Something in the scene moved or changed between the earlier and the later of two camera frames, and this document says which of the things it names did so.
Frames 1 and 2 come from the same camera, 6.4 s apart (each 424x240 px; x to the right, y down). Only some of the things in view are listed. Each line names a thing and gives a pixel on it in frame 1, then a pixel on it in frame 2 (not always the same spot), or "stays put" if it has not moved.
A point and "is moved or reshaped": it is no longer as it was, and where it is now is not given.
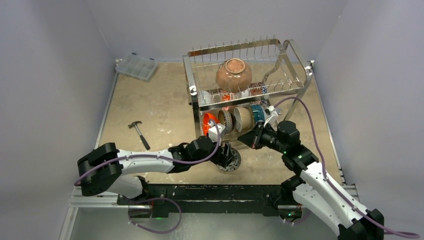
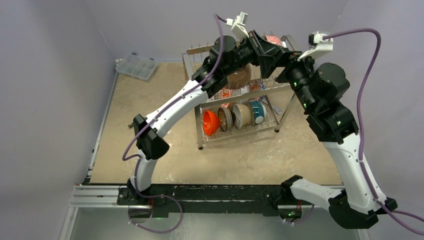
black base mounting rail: (171, 200) stays put
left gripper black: (221, 159) to (259, 47)
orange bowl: (206, 117) stays put
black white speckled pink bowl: (233, 162) to (273, 39)
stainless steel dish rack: (234, 87) stays put
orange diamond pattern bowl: (257, 88) is moved or reshaped
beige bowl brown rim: (234, 75) stays put
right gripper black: (257, 136) to (288, 67)
